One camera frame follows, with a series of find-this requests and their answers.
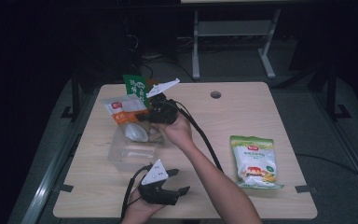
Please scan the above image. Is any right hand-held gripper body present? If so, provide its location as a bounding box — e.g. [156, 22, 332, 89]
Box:
[145, 77, 181, 126]

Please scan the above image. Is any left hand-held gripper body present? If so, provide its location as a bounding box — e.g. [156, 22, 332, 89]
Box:
[137, 159, 181, 206]

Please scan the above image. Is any white and orange packet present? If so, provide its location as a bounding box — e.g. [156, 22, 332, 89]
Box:
[100, 93, 152, 144]

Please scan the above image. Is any green and red seasoning packet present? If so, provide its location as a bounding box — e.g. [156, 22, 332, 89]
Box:
[122, 74, 159, 108]

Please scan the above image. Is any clear plastic container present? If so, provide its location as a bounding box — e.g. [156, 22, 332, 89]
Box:
[107, 123, 166, 172]

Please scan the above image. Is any white and green packet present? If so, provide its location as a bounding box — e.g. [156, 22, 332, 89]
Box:
[228, 134, 284, 190]

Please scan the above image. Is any person's right hand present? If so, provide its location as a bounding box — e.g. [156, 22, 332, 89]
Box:
[155, 111, 196, 151]

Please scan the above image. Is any person's left hand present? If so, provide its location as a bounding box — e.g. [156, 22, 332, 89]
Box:
[120, 188, 166, 224]

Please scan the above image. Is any black metal stand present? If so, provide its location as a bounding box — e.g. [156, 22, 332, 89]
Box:
[325, 64, 352, 121]
[60, 70, 82, 123]

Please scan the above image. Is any left hand-held gripper cable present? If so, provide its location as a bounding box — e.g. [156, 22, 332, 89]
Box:
[120, 163, 154, 219]

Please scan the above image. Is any hand-held gripper cable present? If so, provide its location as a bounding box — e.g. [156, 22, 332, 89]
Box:
[167, 100, 224, 173]
[120, 163, 154, 219]

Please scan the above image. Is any tangle of black floor cables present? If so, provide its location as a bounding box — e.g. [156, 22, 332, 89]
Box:
[127, 33, 198, 84]

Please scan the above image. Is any right hand-held gripper cable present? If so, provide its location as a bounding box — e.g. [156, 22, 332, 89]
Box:
[167, 100, 224, 173]

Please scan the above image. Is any grey table edge bracket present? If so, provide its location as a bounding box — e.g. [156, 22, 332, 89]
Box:
[295, 185, 320, 194]
[54, 184, 75, 193]

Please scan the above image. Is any white metal desk frame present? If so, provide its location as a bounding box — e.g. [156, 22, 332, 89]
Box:
[191, 8, 282, 81]

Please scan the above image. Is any black floor cable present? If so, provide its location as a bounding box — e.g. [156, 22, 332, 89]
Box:
[295, 153, 358, 188]

